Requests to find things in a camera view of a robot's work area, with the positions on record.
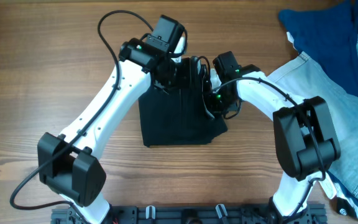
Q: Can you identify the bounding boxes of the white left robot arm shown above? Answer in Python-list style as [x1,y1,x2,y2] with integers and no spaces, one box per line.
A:
[37,16,193,223]

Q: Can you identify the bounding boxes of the dark blue shirt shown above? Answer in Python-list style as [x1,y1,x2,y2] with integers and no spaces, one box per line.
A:
[278,1,358,97]

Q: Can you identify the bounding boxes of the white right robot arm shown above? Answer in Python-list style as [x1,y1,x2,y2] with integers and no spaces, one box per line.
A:
[202,51,341,223]

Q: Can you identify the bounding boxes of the light blue denim jeans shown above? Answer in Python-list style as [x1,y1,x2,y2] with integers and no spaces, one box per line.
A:
[268,39,358,218]

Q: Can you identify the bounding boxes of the white garment under jeans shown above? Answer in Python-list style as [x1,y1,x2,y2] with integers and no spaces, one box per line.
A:
[319,173,337,200]

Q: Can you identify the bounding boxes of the black shorts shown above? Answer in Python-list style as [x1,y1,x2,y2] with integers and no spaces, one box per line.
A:
[137,55,229,147]

